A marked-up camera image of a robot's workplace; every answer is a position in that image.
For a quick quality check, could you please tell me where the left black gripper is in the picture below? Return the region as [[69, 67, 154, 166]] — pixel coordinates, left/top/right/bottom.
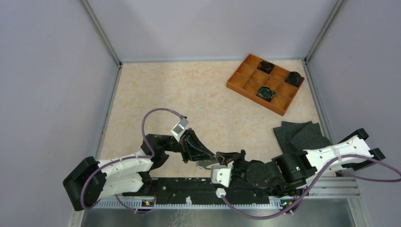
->
[[164, 128, 216, 164]]

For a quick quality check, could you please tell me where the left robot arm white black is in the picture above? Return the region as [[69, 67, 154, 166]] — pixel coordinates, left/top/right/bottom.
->
[[62, 128, 217, 211]]

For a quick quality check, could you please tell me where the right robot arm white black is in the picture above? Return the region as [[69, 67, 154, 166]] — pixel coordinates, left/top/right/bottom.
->
[[210, 129, 386, 197]]

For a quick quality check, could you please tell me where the orange compartment tray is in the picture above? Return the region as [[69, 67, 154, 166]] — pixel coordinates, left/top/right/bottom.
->
[[226, 53, 305, 116]]

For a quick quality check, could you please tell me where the black foam mat lower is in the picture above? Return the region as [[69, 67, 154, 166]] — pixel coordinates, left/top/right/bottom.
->
[[288, 123, 332, 151]]

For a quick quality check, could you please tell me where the black rolled item top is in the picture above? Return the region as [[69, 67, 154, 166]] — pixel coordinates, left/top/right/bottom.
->
[[257, 61, 275, 74]]

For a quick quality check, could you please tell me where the black rolled item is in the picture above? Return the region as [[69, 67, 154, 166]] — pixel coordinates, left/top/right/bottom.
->
[[285, 71, 305, 87], [257, 61, 275, 74]]

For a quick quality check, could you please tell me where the black rolled item right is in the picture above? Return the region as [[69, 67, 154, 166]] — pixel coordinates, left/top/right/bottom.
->
[[285, 71, 305, 87]]

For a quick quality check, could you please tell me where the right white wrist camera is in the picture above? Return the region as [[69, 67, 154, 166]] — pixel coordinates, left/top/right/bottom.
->
[[210, 161, 234, 198]]

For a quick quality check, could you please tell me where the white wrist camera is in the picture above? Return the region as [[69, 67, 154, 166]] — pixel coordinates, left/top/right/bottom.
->
[[210, 161, 234, 198], [170, 116, 189, 142]]

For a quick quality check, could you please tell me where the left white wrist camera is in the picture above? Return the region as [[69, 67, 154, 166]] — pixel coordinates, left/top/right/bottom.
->
[[170, 116, 189, 142]]

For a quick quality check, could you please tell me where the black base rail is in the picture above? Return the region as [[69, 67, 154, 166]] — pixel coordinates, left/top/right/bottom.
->
[[122, 177, 302, 205]]

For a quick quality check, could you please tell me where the grey slotted cable duct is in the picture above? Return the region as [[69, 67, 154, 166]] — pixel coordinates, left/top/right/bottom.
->
[[94, 196, 309, 210]]

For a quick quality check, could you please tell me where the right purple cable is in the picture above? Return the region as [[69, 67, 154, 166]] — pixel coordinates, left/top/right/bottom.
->
[[221, 154, 401, 220]]

